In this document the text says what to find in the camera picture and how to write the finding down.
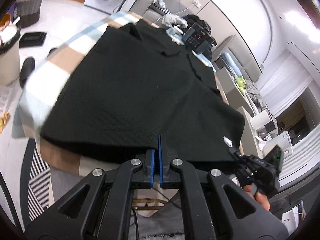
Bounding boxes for grey sofa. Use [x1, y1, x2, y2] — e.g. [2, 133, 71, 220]
[129, 0, 171, 29]

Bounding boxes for crumpled grey fabric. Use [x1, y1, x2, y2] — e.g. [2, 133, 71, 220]
[245, 79, 268, 112]

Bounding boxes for white electric kettle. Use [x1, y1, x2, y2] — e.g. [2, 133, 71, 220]
[263, 131, 293, 158]

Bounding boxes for black slipper near bin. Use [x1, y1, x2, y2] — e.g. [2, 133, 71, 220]
[19, 57, 35, 89]

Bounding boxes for black slipper far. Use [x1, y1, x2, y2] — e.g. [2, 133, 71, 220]
[48, 48, 57, 56]

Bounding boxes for black clothes pile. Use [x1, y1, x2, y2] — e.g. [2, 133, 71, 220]
[183, 14, 211, 34]

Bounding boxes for person's right hand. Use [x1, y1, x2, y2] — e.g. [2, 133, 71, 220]
[243, 184, 271, 211]

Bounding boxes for beige trash bin with bag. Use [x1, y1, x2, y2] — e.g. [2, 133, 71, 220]
[0, 12, 21, 86]

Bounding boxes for checkered blue brown tablecloth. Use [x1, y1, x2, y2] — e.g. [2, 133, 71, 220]
[18, 11, 230, 176]

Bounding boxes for black knit garment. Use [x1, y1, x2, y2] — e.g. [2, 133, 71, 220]
[40, 20, 245, 172]

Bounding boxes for orange snack bag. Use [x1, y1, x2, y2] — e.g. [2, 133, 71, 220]
[0, 112, 10, 134]

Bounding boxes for black plastic tray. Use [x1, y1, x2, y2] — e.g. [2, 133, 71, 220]
[19, 32, 47, 48]

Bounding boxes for white wall socket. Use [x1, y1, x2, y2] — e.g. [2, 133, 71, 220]
[193, 0, 202, 8]

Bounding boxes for clear plastic blister tray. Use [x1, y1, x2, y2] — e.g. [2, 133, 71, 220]
[0, 86, 12, 116]

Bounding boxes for dark electric pressure cooker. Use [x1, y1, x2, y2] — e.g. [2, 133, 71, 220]
[182, 23, 217, 54]

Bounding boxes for woven laundry basket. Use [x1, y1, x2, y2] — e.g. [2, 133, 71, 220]
[14, 0, 43, 29]

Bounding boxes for yellow-green toy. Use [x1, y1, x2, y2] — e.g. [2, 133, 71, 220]
[236, 76, 246, 95]

